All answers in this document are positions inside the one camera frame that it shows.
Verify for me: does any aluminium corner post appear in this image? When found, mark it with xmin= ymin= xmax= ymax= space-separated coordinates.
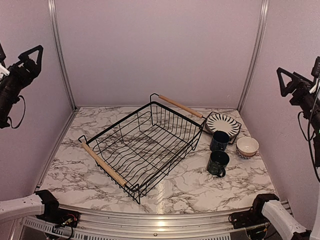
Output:
xmin=47 ymin=0 xmax=77 ymax=112
xmin=237 ymin=0 xmax=270 ymax=113

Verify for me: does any black wire dish rack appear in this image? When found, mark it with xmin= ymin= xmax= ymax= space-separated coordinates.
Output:
xmin=78 ymin=93 xmax=206 ymax=204

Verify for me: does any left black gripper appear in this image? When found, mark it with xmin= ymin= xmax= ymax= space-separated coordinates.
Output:
xmin=0 ymin=44 xmax=44 ymax=123

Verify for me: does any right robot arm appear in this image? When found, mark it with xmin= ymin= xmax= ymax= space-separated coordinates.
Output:
xmin=247 ymin=66 xmax=320 ymax=240

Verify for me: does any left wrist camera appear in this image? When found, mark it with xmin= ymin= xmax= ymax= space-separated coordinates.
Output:
xmin=0 ymin=44 xmax=10 ymax=80

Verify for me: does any left wooden rack handle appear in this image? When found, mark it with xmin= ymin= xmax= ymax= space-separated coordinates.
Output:
xmin=81 ymin=142 xmax=127 ymax=187

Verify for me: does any right aluminium corner post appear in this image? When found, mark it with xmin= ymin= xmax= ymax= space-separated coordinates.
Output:
xmin=237 ymin=0 xmax=270 ymax=113

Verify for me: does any dark green mug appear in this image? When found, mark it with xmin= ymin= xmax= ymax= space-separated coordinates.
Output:
xmin=206 ymin=150 xmax=230 ymax=178

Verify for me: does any white striped round plate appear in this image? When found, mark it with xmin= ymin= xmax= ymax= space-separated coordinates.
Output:
xmin=206 ymin=113 xmax=240 ymax=137

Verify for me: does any left aluminium corner post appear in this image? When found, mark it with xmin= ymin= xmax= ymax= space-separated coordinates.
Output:
xmin=47 ymin=0 xmax=77 ymax=112

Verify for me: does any square floral black-backed plate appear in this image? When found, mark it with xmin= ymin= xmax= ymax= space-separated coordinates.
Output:
xmin=204 ymin=111 xmax=242 ymax=145

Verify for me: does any navy blue mug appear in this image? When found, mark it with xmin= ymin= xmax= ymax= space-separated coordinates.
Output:
xmin=209 ymin=130 xmax=230 ymax=152

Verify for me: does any wooden rack handle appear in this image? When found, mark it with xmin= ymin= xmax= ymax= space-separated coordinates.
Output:
xmin=158 ymin=94 xmax=204 ymax=118
xmin=81 ymin=142 xmax=127 ymax=187

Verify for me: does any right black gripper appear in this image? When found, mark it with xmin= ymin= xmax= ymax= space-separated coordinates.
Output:
xmin=276 ymin=67 xmax=320 ymax=133

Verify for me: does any beige ceramic bowl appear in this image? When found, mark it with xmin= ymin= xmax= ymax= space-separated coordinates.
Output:
xmin=236 ymin=136 xmax=259 ymax=155

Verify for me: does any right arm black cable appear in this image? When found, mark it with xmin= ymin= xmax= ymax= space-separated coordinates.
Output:
xmin=296 ymin=77 xmax=320 ymax=183

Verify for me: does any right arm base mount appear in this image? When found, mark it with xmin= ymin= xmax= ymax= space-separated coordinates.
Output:
xmin=228 ymin=193 xmax=280 ymax=229

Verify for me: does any right wooden rack handle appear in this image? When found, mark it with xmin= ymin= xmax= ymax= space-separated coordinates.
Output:
xmin=158 ymin=94 xmax=204 ymax=118

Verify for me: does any aluminium front frame rail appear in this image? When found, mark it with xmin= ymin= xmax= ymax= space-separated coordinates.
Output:
xmin=10 ymin=205 xmax=281 ymax=240

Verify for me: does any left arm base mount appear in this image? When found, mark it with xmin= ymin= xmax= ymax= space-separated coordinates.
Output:
xmin=34 ymin=189 xmax=80 ymax=228

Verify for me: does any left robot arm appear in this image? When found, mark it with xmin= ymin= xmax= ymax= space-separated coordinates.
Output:
xmin=0 ymin=45 xmax=64 ymax=224

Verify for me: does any blue white patterned bowl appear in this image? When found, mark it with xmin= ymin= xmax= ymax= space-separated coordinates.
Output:
xmin=236 ymin=149 xmax=258 ymax=159

